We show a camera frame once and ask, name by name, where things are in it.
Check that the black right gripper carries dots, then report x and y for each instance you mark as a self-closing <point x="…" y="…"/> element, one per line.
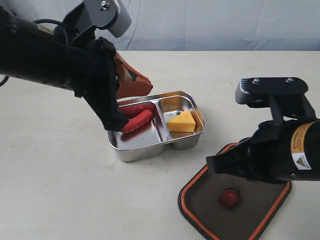
<point x="281" y="149"/>

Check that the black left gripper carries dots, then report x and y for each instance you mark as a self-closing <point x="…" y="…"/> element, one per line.
<point x="94" y="70"/>

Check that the red toy sausage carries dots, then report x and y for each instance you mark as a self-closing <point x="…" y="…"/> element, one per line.
<point x="137" y="121"/>

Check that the yellow toy cheese wedge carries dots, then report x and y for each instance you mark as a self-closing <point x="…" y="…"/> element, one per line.
<point x="182" y="123"/>

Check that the dark transparent lid orange seal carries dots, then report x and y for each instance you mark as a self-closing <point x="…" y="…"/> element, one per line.
<point x="225" y="207"/>

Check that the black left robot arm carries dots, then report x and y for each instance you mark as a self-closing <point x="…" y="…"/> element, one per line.
<point x="27" y="52"/>

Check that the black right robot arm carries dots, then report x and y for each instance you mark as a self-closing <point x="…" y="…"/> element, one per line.
<point x="282" y="149"/>

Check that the steel two-compartment lunch box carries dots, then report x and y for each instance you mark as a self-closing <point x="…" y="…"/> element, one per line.
<point x="150" y="139"/>

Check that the white backdrop curtain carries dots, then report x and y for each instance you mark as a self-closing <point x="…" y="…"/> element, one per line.
<point x="220" y="25"/>

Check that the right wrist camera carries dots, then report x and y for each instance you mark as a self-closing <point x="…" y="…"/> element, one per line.
<point x="256" y="91"/>

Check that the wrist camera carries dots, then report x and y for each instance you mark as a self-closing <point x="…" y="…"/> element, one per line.
<point x="108" y="15"/>
<point x="256" y="91"/>

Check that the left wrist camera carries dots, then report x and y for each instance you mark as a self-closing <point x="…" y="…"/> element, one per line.
<point x="108" y="15"/>

